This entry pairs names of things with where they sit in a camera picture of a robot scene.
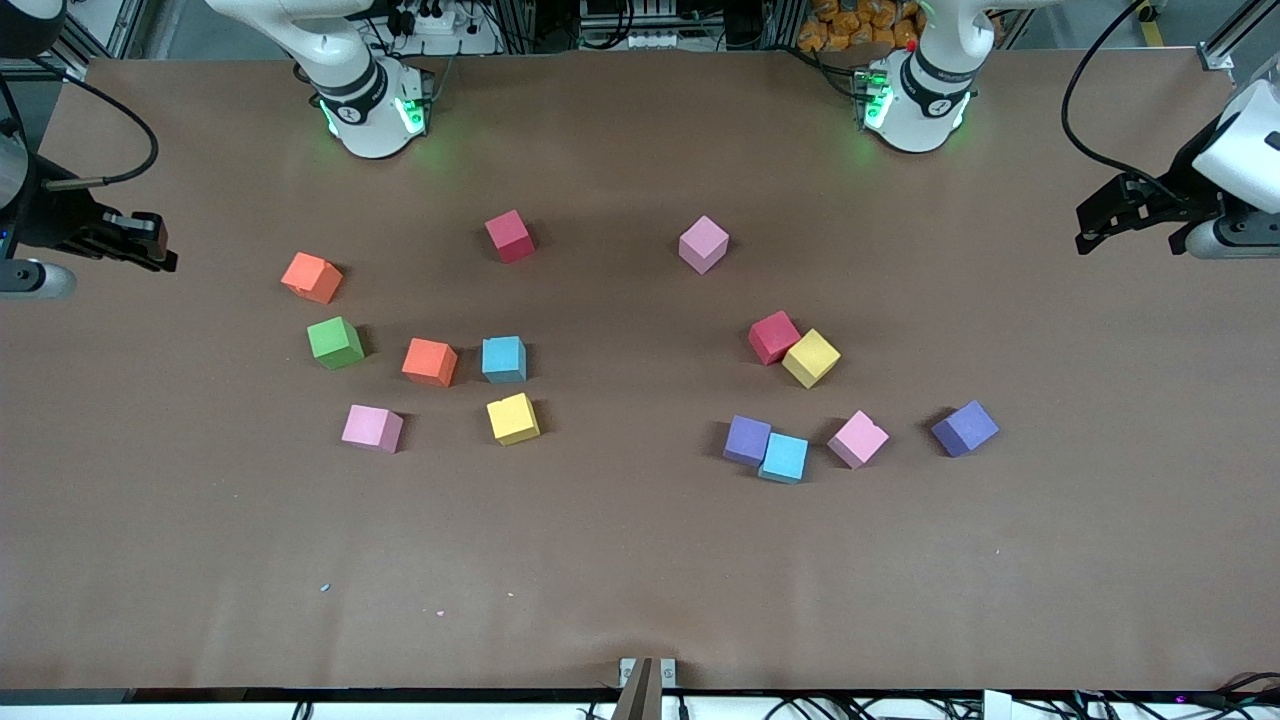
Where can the green foam cube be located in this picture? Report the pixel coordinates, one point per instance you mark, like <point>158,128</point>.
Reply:
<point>335,342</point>

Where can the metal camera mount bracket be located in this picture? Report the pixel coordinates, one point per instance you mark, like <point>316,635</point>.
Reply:
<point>645,690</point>

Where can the paper table cover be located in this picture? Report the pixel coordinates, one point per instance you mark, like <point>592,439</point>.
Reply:
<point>640,560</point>

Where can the orange foam cube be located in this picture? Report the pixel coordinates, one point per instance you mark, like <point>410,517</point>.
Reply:
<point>430,361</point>
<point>311,278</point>

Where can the purple foam cube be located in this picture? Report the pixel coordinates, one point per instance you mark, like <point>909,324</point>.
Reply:
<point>965,428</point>
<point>745,438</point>

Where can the pink foam cube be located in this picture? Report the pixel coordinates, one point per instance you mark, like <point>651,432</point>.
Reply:
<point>371,427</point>
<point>703,243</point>
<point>858,438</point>

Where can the pile of orange objects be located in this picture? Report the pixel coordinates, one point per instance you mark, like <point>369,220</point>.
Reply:
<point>850,25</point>

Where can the red foam cube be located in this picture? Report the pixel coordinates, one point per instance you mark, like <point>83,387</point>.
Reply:
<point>771,335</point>
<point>510,236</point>

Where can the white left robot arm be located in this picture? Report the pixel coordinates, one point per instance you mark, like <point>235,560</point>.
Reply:
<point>925,120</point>

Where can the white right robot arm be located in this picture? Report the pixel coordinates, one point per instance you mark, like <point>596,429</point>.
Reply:
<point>375,135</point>

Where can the yellow foam cube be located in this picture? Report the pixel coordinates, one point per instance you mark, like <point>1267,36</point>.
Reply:
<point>813,359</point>
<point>513,419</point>

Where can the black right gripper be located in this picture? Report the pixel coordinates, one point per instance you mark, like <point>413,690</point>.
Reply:
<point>52,215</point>

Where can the blue foam cube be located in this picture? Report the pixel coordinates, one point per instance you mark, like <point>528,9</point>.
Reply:
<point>503,359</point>
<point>785,461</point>

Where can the white power strip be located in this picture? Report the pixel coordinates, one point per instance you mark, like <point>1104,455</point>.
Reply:
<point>455,40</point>

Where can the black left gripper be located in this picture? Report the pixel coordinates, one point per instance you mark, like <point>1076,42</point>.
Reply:
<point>1187,193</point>

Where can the white equipment box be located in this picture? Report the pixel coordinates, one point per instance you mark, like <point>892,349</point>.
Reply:
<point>640,40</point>

